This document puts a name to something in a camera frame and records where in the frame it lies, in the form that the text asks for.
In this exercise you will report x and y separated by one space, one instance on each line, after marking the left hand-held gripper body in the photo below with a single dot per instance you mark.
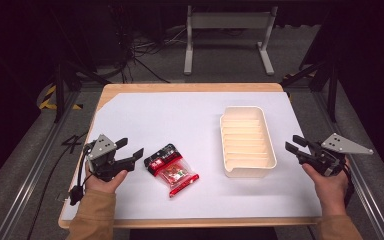
104 156

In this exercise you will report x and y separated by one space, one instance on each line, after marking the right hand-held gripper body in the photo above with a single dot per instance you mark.
335 155

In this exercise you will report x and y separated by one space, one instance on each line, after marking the red and black snack packet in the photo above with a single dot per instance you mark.
170 168

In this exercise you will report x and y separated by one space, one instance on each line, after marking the cream plastic ribbed box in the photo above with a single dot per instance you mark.
247 141

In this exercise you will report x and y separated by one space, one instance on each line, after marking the person's left hand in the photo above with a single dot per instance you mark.
106 181

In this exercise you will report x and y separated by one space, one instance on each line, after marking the person's right hand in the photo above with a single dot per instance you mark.
330 188

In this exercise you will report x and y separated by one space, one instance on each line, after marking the black metal stand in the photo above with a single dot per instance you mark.
320 73
70 76

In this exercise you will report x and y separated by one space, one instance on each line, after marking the white metal stand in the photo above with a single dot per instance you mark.
229 40

